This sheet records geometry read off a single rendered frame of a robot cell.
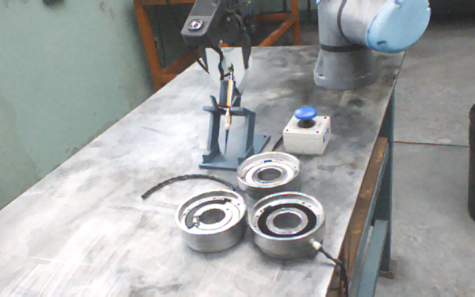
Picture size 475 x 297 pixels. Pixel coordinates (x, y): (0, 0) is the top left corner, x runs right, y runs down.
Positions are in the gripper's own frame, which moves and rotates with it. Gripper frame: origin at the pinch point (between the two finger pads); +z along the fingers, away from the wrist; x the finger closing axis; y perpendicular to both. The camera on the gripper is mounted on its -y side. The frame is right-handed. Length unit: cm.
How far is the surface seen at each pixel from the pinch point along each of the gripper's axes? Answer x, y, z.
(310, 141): -14.9, -1.2, 9.4
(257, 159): -7.5, -9.0, 9.3
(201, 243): -6.7, -29.8, 10.7
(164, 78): 128, 167, 62
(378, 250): -22, 39, 67
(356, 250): -21.6, 4.0, 37.5
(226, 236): -9.9, -28.2, 10.4
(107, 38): 146, 146, 29
